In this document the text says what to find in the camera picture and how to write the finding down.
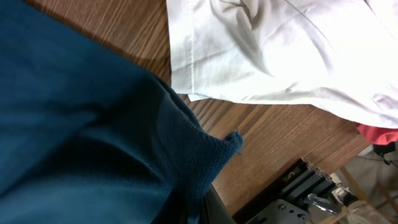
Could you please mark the red garment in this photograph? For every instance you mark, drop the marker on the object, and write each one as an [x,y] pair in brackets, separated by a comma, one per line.
[378,136]

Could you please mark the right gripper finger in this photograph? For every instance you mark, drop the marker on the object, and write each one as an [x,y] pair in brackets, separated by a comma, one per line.
[213,210]

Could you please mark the white shirt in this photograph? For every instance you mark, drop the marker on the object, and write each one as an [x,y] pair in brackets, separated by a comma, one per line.
[339,56]

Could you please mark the blue t-shirt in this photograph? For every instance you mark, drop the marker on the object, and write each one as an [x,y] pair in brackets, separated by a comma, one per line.
[89,137]

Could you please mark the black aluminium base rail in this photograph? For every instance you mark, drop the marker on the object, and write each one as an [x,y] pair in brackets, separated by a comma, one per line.
[289,198]

